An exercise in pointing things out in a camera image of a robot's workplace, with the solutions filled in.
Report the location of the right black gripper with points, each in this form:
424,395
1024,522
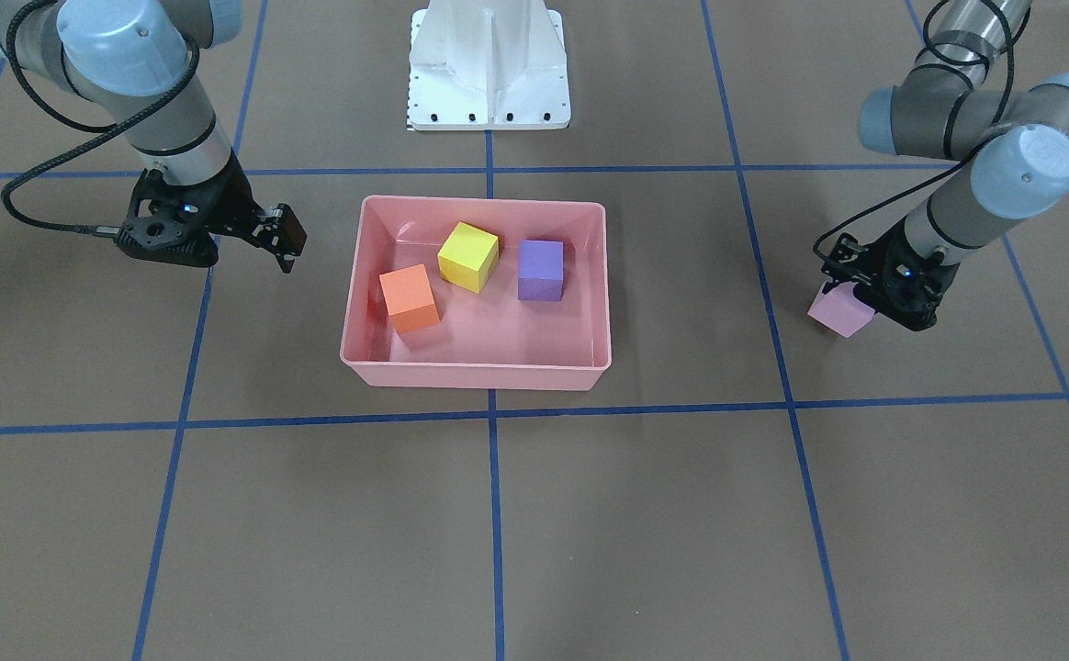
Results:
235,207

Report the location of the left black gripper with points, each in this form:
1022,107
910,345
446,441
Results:
876,267

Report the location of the pink foam block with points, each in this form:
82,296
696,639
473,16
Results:
837,308

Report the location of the orange foam block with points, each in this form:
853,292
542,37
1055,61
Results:
409,299

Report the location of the yellow foam block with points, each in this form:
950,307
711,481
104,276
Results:
468,257

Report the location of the purple foam block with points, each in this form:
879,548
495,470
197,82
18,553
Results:
541,270

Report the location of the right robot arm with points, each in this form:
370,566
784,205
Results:
128,69

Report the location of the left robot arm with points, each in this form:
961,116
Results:
1009,157

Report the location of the pink plastic bin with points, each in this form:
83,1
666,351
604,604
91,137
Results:
487,340

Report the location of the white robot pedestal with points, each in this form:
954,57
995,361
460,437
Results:
488,66

